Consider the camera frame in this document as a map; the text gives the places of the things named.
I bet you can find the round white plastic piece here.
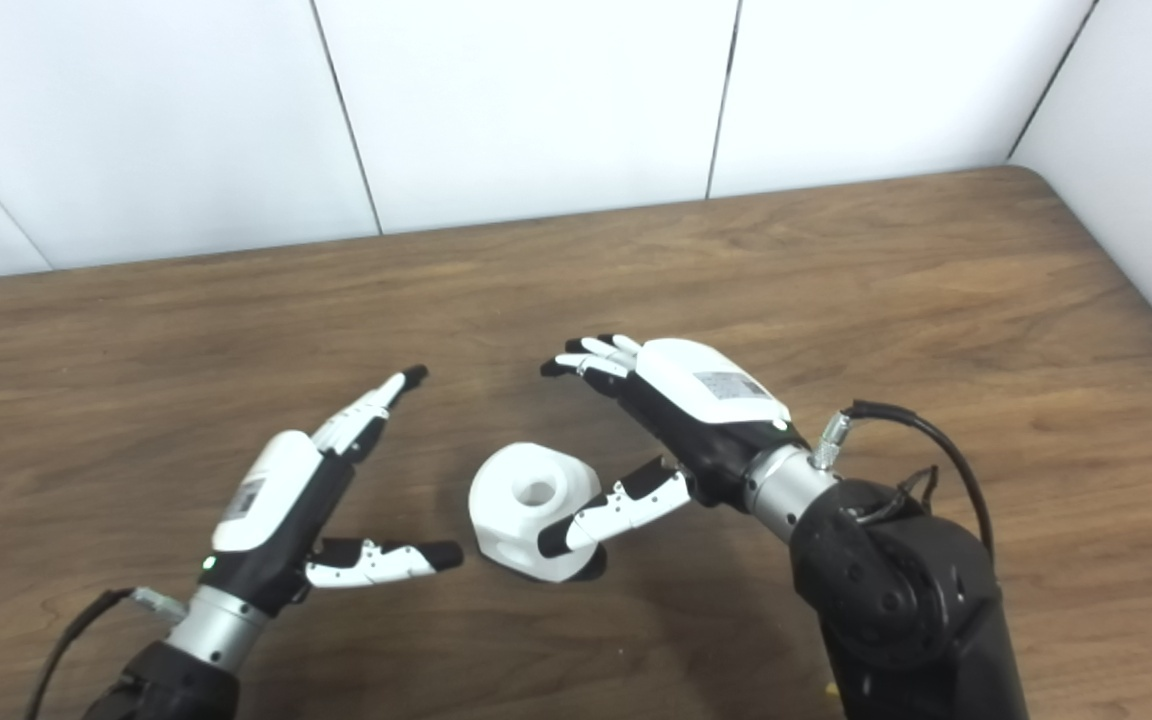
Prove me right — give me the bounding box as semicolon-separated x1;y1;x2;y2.
468;443;605;584

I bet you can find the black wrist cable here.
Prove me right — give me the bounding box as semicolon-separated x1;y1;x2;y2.
24;587;187;720
814;400;995;561

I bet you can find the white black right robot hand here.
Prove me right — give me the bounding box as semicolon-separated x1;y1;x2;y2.
536;334;837;559

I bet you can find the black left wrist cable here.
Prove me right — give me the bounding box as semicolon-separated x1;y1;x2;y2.
24;587;187;720

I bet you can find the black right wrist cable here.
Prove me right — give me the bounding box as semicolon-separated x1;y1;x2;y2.
814;400;995;561

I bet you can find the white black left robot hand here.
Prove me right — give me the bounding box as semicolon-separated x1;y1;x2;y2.
164;365;465;671

